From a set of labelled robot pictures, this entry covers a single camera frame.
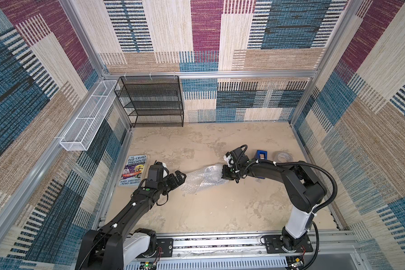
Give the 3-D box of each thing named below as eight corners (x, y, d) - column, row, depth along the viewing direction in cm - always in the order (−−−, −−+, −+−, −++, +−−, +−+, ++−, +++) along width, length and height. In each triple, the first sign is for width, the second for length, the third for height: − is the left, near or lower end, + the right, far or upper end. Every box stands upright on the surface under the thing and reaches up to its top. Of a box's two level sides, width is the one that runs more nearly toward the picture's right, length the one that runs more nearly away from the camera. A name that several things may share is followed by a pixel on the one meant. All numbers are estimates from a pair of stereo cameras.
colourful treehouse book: (120, 187, 94) (117, 184, 91) (130, 158, 106) (128, 154, 103) (141, 187, 94) (139, 184, 91) (148, 158, 106) (146, 154, 103)
